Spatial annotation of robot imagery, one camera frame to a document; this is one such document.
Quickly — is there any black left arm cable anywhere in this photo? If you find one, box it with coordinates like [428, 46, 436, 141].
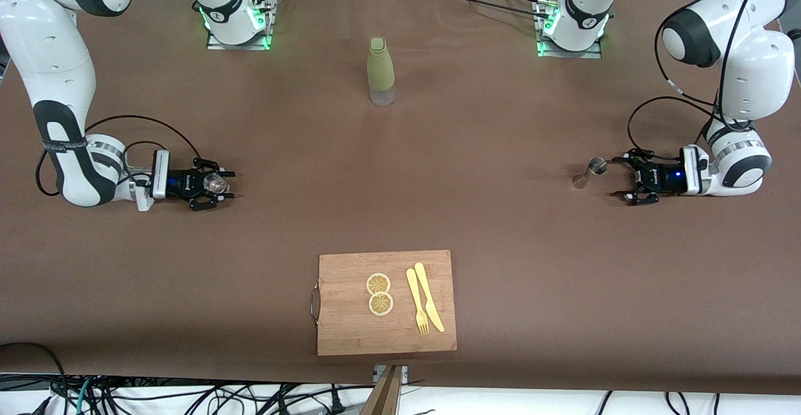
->
[626, 0, 790, 153]

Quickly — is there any olive green bottle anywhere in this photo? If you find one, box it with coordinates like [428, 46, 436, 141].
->
[367, 37, 396, 106]

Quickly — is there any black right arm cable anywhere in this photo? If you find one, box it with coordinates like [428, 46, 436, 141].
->
[36, 115, 204, 197]

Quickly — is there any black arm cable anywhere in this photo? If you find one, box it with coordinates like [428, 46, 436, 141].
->
[626, 0, 790, 153]
[36, 115, 204, 197]

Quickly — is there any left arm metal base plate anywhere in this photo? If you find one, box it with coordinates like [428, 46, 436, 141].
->
[533, 0, 605, 59]

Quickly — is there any steel jigger measuring cup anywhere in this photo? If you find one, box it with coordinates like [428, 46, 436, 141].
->
[571, 157, 608, 189]

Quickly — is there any yellow plastic fork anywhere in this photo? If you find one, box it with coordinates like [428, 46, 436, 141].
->
[406, 268, 430, 336]

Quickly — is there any yellow plastic knife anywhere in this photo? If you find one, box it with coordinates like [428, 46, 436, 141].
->
[414, 262, 446, 333]

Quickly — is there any teal floor cable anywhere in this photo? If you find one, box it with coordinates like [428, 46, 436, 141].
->
[75, 377, 96, 415]

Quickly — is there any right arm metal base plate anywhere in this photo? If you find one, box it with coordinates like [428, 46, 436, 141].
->
[207, 0, 278, 51]

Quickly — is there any wooden post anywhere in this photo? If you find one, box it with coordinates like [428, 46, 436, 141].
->
[360, 365, 404, 415]

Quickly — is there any thick black floor cable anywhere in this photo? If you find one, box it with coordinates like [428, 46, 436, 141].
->
[0, 342, 69, 415]

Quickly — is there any brown table cover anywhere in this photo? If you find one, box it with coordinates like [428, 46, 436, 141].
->
[0, 0, 801, 397]

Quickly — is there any wooden cutting board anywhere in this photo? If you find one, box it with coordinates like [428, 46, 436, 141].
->
[311, 250, 457, 357]

